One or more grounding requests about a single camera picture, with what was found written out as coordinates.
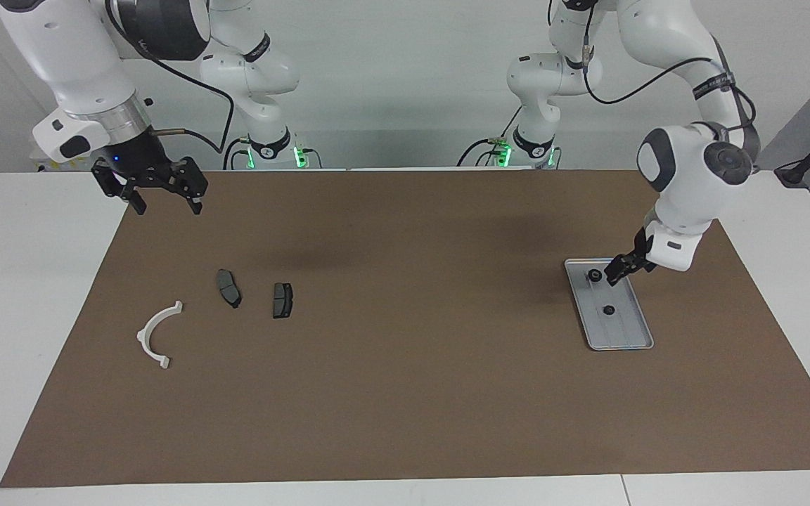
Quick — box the silver metal tray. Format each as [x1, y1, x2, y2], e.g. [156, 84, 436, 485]
[563, 257, 655, 351]

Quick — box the white curved plastic bracket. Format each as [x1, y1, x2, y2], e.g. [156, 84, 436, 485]
[136, 300, 184, 370]

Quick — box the black right base cable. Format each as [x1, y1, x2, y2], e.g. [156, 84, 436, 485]
[224, 137, 251, 170]

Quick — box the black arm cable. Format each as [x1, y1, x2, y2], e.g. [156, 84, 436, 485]
[106, 0, 237, 154]
[581, 0, 757, 141]

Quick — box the white box with yellow labels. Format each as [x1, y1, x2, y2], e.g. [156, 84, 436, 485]
[31, 156, 100, 173]

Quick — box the rectangular dark grey brake pad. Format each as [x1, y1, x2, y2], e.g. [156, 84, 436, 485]
[272, 282, 295, 319]

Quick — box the black base cable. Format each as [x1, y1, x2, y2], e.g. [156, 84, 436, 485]
[224, 137, 251, 170]
[456, 105, 524, 168]

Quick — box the curved dark grey brake pad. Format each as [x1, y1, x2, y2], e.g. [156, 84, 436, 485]
[216, 268, 243, 309]

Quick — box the brown table mat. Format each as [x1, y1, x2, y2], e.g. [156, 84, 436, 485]
[0, 169, 810, 488]

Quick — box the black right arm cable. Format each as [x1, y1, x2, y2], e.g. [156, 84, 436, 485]
[106, 0, 237, 154]

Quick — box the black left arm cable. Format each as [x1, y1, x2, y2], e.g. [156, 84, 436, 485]
[581, 0, 757, 141]

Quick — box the black left base cable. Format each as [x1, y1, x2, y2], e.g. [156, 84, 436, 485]
[456, 105, 524, 168]

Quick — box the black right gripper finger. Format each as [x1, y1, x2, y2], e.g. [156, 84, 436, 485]
[91, 159, 148, 216]
[168, 156, 210, 216]

